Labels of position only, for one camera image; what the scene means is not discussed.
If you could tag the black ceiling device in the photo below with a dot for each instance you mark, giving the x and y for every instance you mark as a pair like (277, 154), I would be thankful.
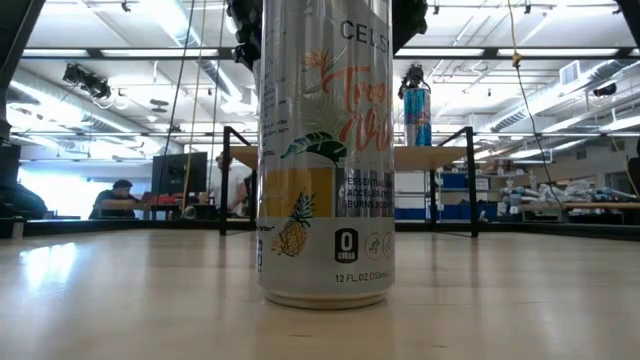
(87, 80)

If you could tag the Celsius Tropical Vibe can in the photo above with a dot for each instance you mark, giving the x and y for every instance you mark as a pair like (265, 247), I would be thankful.
(320, 200)

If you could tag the silver ceiling duct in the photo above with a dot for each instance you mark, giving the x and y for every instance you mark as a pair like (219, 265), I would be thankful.
(540, 102)

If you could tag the blue storage bins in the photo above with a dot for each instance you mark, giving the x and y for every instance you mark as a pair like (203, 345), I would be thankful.
(455, 180)

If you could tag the black ceiling camera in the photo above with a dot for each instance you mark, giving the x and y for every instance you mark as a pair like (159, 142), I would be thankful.
(605, 90)

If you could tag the black computer monitor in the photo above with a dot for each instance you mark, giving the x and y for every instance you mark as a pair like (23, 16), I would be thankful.
(175, 172)

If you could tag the blue silver Red Bull can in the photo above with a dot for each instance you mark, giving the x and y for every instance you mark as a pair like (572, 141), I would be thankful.
(417, 120)

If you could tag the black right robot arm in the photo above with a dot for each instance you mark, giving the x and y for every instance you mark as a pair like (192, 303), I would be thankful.
(407, 20)

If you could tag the person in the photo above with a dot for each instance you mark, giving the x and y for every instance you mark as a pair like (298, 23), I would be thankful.
(117, 200)
(235, 185)

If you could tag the cluttered wooden workbench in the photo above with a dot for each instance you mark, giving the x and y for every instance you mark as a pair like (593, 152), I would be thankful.
(575, 192)

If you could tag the wooden shelf black metal legs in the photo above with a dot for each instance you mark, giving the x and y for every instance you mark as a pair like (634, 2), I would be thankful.
(430, 157)

